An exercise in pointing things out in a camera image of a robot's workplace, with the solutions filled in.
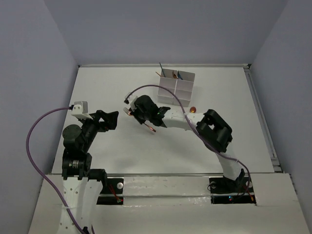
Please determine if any copper fork long handle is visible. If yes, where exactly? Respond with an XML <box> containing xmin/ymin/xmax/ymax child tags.
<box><xmin>123</xmin><ymin>107</ymin><xmax>156</xmax><ymax>133</ymax></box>

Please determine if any dark blue fork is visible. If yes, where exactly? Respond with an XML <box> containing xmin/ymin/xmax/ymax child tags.
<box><xmin>177</xmin><ymin>71</ymin><xmax>183</xmax><ymax>80</ymax></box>

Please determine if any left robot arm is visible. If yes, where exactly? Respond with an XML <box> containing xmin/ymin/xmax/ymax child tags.
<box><xmin>57</xmin><ymin>104</ymin><xmax>118</xmax><ymax>234</ymax></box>

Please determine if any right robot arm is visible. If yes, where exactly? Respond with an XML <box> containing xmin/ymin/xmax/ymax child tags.
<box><xmin>124</xmin><ymin>95</ymin><xmax>251</xmax><ymax>195</ymax></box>

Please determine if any left white organizer box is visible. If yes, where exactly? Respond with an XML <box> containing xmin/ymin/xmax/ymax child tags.
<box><xmin>157</xmin><ymin>68</ymin><xmax>178</xmax><ymax>105</ymax></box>

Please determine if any white organizer box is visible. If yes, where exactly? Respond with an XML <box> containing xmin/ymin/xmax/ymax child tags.
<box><xmin>175</xmin><ymin>70</ymin><xmax>195</xmax><ymax>107</ymax></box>
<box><xmin>157</xmin><ymin>68</ymin><xmax>178</xmax><ymax>105</ymax></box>

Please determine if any right white organizer box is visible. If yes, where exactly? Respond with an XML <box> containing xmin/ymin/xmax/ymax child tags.
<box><xmin>175</xmin><ymin>70</ymin><xmax>195</xmax><ymax>107</ymax></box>

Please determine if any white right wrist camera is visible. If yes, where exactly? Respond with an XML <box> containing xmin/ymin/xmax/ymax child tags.
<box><xmin>124</xmin><ymin>95</ymin><xmax>138</xmax><ymax>111</ymax></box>

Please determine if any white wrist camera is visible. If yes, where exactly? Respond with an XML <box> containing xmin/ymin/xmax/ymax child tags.
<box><xmin>71</xmin><ymin>101</ymin><xmax>92</xmax><ymax>119</ymax></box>
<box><xmin>124</xmin><ymin>95</ymin><xmax>138</xmax><ymax>111</ymax></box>

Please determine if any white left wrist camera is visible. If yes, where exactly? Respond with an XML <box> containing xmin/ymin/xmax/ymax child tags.
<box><xmin>71</xmin><ymin>101</ymin><xmax>92</xmax><ymax>119</ymax></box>

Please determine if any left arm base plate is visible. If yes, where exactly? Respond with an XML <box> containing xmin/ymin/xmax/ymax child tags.
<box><xmin>97</xmin><ymin>177</ymin><xmax>124</xmax><ymax>205</ymax></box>

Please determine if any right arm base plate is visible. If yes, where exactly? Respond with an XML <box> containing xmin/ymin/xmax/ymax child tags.
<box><xmin>207</xmin><ymin>177</ymin><xmax>256</xmax><ymax>205</ymax></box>

